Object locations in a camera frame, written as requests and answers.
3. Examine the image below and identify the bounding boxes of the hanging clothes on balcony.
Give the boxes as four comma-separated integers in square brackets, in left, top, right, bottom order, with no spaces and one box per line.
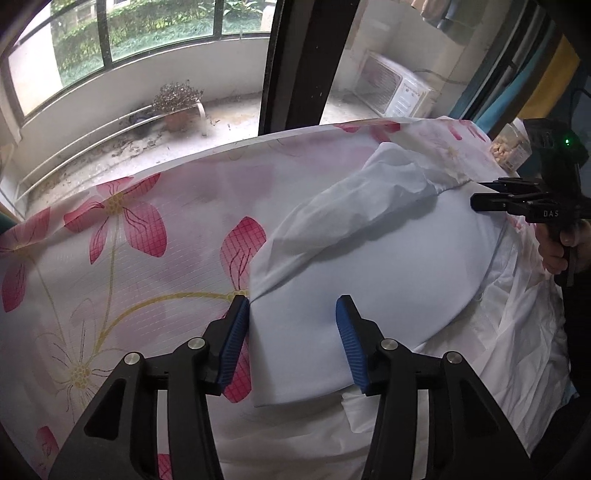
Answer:
[409,0,462,29]

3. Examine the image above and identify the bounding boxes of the yellow curtain right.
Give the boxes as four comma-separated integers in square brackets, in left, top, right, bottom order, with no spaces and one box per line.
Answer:
[517,35,581,120]

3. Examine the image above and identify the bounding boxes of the white air conditioner unit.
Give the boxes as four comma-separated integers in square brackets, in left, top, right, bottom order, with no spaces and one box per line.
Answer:
[353,51,438,118]

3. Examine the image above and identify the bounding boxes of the black balcony railing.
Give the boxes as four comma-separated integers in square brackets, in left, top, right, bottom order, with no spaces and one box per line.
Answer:
[1,0,276,123]

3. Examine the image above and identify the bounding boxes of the dried potted plant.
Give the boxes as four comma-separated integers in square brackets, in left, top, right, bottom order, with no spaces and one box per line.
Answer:
[152,81,206,135]

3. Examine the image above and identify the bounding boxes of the person right hand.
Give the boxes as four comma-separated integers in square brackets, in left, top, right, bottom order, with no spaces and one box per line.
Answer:
[535,220,591,275]

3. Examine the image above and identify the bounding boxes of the floral pink white bedsheet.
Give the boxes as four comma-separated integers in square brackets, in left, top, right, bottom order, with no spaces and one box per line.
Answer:
[1,118,495,478]

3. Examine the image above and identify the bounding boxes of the white hooded sun jacket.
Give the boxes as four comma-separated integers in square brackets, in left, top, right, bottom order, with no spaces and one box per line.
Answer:
[214,143,567,479]

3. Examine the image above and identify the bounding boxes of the clear plastic snack jar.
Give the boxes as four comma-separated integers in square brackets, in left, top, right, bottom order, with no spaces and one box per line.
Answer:
[489,122,532,175]

